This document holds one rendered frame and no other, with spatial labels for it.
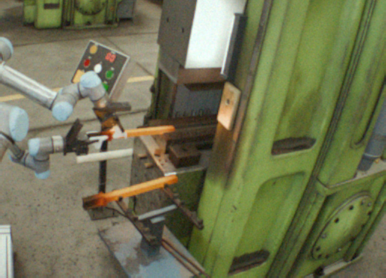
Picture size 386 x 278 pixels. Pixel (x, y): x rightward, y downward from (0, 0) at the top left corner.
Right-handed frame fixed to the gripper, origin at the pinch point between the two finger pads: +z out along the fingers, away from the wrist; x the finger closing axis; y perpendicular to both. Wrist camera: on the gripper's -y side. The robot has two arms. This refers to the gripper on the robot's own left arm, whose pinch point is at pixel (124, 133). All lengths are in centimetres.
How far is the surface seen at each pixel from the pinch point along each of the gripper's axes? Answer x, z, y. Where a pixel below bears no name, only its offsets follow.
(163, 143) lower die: 4.9, 12.8, -13.0
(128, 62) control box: -42.2, -6.8, -21.3
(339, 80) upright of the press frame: 48, -5, -84
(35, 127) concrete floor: -179, 77, 66
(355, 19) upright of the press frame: 47, -28, -97
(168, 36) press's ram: -5.9, -29.2, -36.9
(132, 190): 32.6, 0.4, 9.8
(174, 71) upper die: 4.7, -18.6, -30.8
